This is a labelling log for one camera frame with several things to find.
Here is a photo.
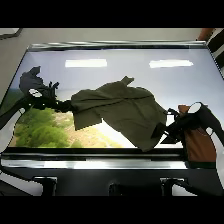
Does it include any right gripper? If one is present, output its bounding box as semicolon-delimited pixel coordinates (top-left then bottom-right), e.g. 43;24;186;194
150;121;170;140

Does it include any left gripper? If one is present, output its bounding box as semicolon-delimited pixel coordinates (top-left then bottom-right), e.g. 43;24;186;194
53;99;74;113

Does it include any olive green shirt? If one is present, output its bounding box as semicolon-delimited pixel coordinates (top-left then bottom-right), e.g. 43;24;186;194
70;75;169;153

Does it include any dark grey garment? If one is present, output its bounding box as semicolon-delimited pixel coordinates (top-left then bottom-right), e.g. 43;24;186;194
18;65;51;97

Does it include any rust brown garment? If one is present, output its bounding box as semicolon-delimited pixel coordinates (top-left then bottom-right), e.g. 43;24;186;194
177;104;218;165

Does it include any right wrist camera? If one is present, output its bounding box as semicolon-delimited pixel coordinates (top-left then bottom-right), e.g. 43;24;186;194
166;107;183;123

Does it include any silver frame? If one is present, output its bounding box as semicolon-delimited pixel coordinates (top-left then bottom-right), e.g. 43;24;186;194
0;151;224;197

